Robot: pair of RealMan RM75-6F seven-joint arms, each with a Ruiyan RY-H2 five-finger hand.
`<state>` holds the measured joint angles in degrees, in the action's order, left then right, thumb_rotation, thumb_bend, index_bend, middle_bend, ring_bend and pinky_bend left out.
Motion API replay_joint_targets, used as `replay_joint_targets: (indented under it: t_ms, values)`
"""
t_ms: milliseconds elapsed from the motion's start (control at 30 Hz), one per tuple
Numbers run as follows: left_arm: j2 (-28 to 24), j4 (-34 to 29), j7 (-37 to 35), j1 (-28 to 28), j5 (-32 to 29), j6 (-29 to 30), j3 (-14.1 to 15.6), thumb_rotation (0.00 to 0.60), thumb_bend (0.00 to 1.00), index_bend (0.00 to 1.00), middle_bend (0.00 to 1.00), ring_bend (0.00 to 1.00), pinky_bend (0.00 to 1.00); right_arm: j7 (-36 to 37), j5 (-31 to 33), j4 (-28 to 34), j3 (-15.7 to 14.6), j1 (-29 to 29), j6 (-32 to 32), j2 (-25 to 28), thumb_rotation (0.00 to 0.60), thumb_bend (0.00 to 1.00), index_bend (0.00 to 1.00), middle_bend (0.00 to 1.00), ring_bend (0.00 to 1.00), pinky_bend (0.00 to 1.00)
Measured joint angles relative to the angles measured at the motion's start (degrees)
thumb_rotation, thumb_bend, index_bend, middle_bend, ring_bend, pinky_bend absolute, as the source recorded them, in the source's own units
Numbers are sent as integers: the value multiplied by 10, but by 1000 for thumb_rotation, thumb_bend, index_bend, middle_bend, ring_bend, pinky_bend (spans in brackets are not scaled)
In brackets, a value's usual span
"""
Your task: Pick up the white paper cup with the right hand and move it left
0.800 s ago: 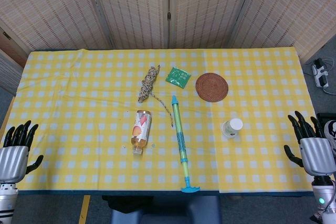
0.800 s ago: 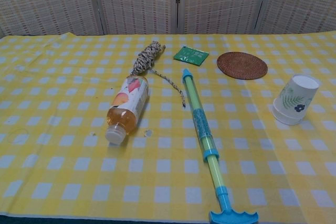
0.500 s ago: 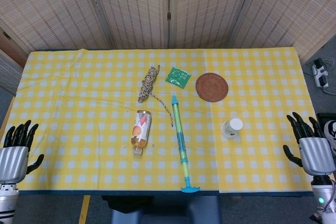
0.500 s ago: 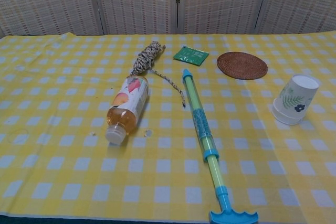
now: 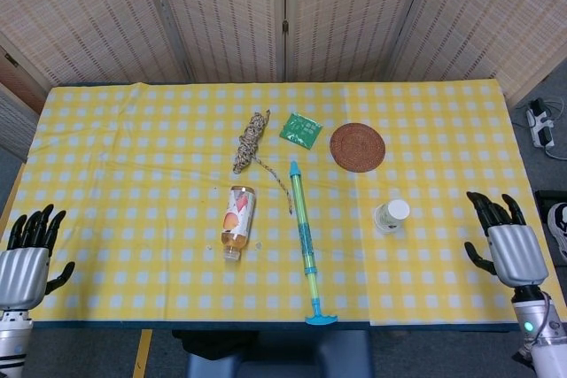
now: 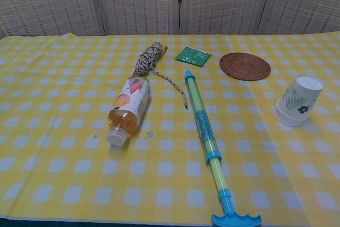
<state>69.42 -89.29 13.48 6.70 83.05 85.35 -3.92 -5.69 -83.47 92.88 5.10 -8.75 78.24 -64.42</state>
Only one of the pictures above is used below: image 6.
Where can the white paper cup fern print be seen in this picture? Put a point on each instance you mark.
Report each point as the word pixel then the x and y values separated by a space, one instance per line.
pixel 300 91

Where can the blue green water pump toy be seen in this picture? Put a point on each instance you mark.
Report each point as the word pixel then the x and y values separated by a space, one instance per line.
pixel 203 120

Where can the peach drink plastic bottle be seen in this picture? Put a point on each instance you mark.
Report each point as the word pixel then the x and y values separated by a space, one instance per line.
pixel 130 102

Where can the green foil packet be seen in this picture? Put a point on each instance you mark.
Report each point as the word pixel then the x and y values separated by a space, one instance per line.
pixel 193 56

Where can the round brown rattan coaster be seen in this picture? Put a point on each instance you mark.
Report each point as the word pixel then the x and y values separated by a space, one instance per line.
pixel 244 66

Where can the yellow checked tablecloth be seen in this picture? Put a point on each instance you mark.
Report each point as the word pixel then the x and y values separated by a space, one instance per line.
pixel 79 131

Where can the woven folding screen panel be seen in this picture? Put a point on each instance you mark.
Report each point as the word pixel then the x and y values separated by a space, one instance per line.
pixel 223 1
pixel 305 1
pixel 138 1
pixel 45 1

